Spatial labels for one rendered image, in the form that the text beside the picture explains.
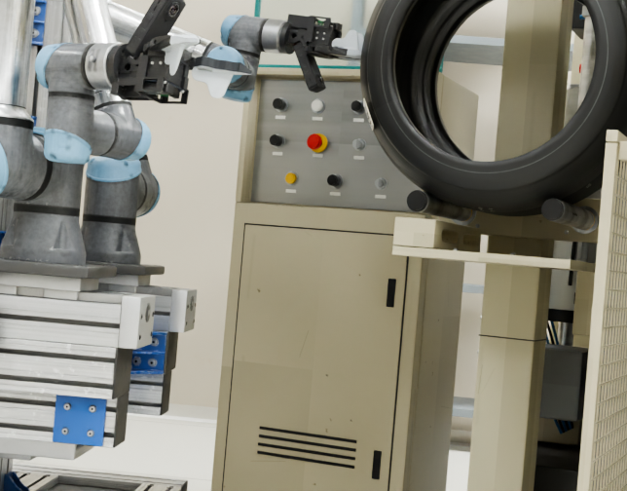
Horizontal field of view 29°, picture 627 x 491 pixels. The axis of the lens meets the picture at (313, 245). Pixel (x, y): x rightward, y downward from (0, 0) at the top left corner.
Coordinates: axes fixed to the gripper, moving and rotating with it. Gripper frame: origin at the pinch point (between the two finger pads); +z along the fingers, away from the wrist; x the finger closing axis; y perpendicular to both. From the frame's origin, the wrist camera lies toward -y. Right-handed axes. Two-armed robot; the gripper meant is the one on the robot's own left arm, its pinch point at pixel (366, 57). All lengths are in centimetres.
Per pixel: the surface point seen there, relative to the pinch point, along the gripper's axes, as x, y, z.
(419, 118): 15.4, -9.9, 9.0
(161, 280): 271, -84, -195
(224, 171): 280, -27, -176
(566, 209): -7, -25, 50
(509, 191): -11.1, -23.7, 39.6
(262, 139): 56, -19, -49
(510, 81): 28.0, 2.8, 24.9
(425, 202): -8.8, -28.7, 22.3
